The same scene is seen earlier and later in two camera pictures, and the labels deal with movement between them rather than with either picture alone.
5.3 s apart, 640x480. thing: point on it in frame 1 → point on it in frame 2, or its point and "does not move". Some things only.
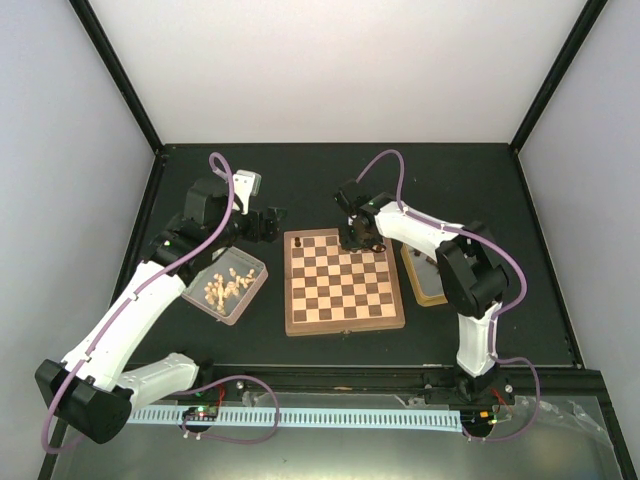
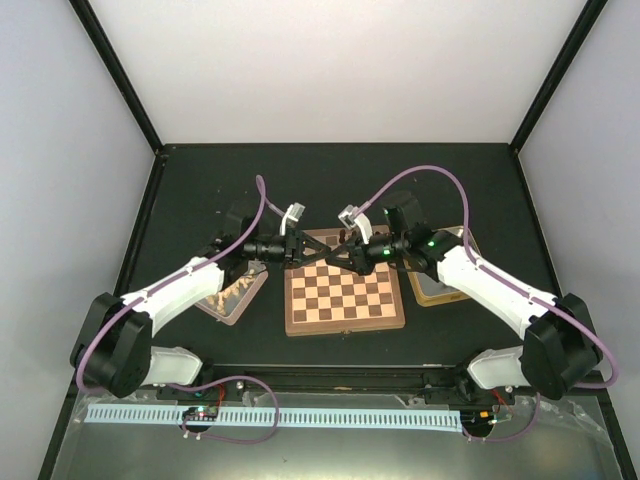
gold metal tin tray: [424, 277] does not move
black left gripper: [271, 226] → [293, 248]
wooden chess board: [331, 289] does not move
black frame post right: [589, 16] does not move
